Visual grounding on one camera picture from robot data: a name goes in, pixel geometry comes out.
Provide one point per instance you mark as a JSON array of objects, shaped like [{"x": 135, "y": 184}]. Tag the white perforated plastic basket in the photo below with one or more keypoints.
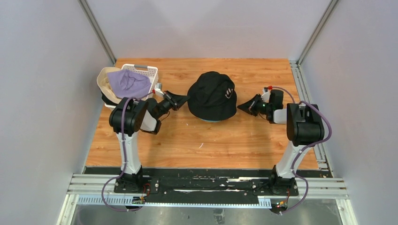
[{"x": 150, "y": 72}]

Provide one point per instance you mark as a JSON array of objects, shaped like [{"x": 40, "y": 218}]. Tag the lavender bucket hat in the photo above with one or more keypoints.
[{"x": 126, "y": 83}]

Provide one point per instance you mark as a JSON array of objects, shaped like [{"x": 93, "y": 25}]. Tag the white slotted cable duct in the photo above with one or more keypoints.
[{"x": 263, "y": 203}]

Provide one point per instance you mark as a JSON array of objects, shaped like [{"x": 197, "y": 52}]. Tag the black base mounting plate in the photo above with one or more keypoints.
[{"x": 195, "y": 185}]

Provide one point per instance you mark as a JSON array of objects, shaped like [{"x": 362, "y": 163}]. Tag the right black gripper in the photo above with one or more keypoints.
[{"x": 249, "y": 107}]

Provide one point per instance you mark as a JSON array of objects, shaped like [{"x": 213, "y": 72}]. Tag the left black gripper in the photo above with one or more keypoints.
[{"x": 175, "y": 101}]

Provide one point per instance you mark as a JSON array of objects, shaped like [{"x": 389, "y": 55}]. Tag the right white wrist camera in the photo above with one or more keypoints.
[{"x": 265, "y": 94}]

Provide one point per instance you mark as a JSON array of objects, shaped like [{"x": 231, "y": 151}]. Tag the beige bucket hat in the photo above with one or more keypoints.
[{"x": 213, "y": 97}]

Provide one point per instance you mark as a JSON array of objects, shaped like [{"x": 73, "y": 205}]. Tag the cream straw-coloured bucket hat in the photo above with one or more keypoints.
[{"x": 107, "y": 94}]

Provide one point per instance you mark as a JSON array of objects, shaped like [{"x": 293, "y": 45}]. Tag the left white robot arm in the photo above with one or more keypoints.
[{"x": 131, "y": 116}]

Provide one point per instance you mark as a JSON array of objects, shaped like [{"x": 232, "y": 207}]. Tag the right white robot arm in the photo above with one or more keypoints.
[{"x": 304, "y": 129}]

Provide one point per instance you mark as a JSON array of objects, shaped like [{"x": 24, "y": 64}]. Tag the teal bucket hat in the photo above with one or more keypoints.
[{"x": 211, "y": 120}]

